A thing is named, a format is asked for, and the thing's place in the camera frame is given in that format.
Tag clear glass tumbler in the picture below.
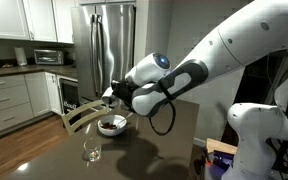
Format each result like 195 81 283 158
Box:
82 137 103 163

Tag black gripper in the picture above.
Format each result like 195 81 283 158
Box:
110 79 138 109

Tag silver toaster oven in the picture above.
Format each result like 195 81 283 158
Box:
33 48 65 66

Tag black clamp with orange grip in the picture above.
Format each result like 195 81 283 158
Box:
202 146 215 169

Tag light wooden base board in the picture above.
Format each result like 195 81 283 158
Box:
205 137 239 156

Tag white upper kitchen cabinets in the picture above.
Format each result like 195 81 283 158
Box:
0 0 76 45

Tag white drawer cabinet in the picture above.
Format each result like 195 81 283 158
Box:
0 73 35 138

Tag black shelf rack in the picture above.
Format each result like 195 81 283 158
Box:
221 54 285 148

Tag white paper towel roll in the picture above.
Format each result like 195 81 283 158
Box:
13 46 29 67

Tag white base cabinet doors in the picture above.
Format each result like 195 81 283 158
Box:
24 71 64 118

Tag cream wooden chair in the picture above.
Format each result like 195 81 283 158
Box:
60 95 111 137

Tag white bowl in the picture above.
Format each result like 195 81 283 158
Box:
97 114 128 137

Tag black under-counter wine cooler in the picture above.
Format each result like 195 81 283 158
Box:
57 75 82 125

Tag stainless steel refrigerator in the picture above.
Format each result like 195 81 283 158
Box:
70 3 136 109

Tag metal spoon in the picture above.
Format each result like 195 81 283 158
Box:
115 112 134 129

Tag brown mixed nuts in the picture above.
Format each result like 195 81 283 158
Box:
100 121 118 131

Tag dark kitchen countertop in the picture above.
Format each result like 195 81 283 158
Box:
0 64 79 80

